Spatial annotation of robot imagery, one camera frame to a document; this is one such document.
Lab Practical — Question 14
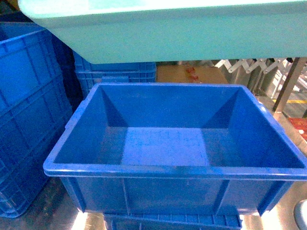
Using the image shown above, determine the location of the turquoise plastic tray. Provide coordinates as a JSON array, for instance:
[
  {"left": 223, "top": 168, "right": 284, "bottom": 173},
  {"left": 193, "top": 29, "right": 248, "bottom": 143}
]
[{"left": 18, "top": 0, "right": 307, "bottom": 64}]

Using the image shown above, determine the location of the large blue plastic bin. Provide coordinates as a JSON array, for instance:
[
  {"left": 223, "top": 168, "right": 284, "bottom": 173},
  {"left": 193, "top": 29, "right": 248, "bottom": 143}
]
[{"left": 43, "top": 83, "right": 307, "bottom": 215}]

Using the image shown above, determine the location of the brown cardboard box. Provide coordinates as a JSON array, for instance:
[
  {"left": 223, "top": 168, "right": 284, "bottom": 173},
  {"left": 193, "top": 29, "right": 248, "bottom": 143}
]
[{"left": 156, "top": 65, "right": 228, "bottom": 84}]

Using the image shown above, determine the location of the blue crate behind lower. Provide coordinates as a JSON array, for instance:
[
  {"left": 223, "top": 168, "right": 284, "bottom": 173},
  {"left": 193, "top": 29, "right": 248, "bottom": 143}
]
[{"left": 73, "top": 52, "right": 156, "bottom": 97}]

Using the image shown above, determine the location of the blue crate underneath bin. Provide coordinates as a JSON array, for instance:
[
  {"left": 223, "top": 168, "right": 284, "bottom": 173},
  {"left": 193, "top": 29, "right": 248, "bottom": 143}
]
[{"left": 104, "top": 214, "right": 242, "bottom": 230}]

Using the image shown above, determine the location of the blue ribbed crate left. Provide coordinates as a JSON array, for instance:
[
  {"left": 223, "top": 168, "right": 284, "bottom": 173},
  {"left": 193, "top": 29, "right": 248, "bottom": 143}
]
[{"left": 0, "top": 22, "right": 72, "bottom": 218}]

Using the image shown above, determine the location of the expandable roller conveyor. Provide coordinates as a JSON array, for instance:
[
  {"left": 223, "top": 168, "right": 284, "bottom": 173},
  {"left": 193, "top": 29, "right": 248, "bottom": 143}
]
[{"left": 213, "top": 57, "right": 307, "bottom": 113}]

